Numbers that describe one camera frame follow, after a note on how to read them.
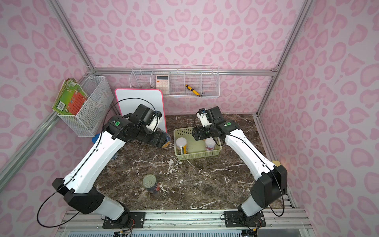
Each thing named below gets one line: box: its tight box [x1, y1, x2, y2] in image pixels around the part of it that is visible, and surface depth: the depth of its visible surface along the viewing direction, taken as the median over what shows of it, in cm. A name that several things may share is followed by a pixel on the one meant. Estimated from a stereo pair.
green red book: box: [52, 77, 90, 116], surface depth 73 cm
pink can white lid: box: [205, 136, 216, 151], surface depth 90 cm
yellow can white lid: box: [175, 137, 188, 155], surface depth 90 cm
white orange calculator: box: [155, 75, 170, 95], surface depth 97 cm
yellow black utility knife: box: [185, 84, 201, 96], surface depth 100 cm
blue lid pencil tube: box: [91, 133, 101, 144], surface depth 83 cm
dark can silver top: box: [142, 174, 161, 194], surface depth 78 cm
